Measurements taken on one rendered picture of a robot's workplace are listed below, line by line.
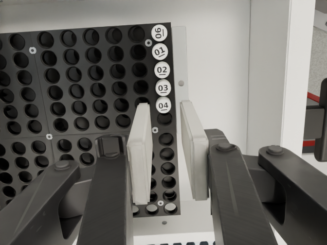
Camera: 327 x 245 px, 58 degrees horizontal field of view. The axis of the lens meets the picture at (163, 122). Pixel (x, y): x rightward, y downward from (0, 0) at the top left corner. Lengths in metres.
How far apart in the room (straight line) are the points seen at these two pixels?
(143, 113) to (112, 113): 0.09
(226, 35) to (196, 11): 0.04
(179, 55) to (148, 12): 0.05
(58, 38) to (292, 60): 0.18
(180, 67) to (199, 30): 0.04
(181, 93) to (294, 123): 0.11
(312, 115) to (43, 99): 0.22
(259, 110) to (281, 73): 0.06
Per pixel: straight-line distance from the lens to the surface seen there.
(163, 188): 0.28
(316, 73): 1.30
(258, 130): 0.30
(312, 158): 0.47
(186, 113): 0.16
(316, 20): 1.26
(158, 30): 0.23
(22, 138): 0.29
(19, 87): 0.27
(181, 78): 0.30
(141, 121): 0.15
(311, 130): 0.28
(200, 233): 0.32
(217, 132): 0.15
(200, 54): 0.31
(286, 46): 0.23
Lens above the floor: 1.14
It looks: 72 degrees down
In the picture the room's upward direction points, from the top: 178 degrees clockwise
